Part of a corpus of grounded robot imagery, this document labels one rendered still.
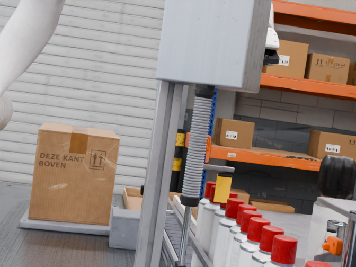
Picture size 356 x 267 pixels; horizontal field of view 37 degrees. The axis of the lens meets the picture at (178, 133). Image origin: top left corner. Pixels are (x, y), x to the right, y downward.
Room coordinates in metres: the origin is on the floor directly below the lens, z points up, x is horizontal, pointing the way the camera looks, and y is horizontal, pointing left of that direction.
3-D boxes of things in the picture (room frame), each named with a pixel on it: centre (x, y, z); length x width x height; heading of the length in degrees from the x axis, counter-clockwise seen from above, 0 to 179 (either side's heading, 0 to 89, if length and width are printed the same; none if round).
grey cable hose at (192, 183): (0.91, -0.04, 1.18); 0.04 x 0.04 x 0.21
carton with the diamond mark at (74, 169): (1.71, 0.32, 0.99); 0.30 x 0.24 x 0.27; 11
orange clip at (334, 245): (0.72, -0.23, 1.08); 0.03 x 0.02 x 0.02; 9
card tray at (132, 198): (2.08, 0.04, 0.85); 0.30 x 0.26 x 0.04; 9
